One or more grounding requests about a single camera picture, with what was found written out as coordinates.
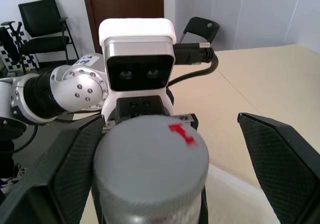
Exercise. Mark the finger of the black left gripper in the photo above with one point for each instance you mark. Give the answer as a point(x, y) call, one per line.
point(96, 206)
point(204, 206)

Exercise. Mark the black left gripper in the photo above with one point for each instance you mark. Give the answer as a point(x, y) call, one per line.
point(140, 107)

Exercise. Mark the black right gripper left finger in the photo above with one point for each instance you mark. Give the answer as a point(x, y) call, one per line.
point(37, 179)

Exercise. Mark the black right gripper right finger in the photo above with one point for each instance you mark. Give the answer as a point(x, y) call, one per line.
point(285, 164)

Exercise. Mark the grey cylindrical can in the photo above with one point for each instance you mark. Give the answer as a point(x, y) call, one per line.
point(150, 169)

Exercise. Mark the white box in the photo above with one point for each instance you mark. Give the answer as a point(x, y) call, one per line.
point(240, 196)

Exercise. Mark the black white sneaker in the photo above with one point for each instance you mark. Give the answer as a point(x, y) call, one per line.
point(15, 176)

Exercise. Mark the silver black robot torso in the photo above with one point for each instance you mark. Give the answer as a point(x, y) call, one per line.
point(10, 129)

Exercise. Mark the black folding chair back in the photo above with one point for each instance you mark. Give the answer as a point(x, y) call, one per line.
point(202, 29)

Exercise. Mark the brown wooden door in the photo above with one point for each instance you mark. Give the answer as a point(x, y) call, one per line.
point(125, 1)

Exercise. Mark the black armchair with mesh back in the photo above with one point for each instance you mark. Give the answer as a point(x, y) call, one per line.
point(43, 31)

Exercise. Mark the black white checkerboard panel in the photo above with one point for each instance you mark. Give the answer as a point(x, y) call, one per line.
point(6, 52)

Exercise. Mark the black office chair armrest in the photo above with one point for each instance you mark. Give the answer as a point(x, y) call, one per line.
point(10, 34)

